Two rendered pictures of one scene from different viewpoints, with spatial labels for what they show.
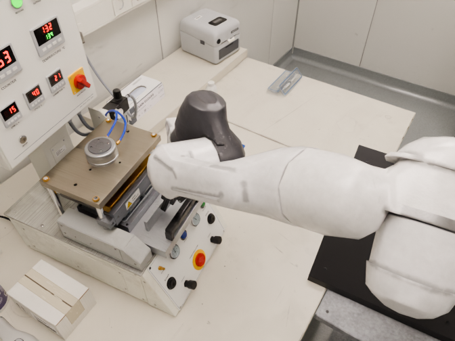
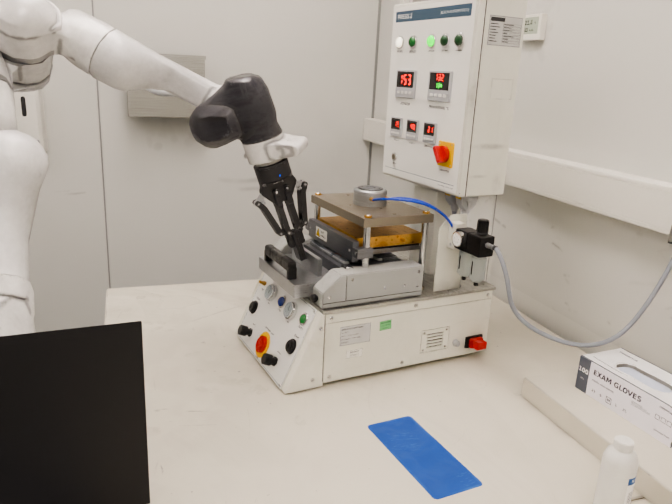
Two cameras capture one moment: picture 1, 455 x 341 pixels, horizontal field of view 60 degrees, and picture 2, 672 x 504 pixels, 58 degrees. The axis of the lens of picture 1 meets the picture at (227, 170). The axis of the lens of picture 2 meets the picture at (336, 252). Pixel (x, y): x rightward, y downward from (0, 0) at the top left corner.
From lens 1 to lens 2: 1.79 m
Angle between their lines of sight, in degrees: 102
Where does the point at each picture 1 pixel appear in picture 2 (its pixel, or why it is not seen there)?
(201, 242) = (274, 340)
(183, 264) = (262, 318)
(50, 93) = (423, 141)
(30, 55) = (423, 93)
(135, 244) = (282, 243)
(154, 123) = (566, 404)
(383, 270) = not seen: hidden behind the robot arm
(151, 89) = (649, 391)
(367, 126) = not seen: outside the picture
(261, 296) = (172, 373)
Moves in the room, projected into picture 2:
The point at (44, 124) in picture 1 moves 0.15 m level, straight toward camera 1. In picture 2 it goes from (409, 163) to (349, 159)
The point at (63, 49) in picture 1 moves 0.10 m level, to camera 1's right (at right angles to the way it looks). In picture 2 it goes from (447, 110) to (424, 110)
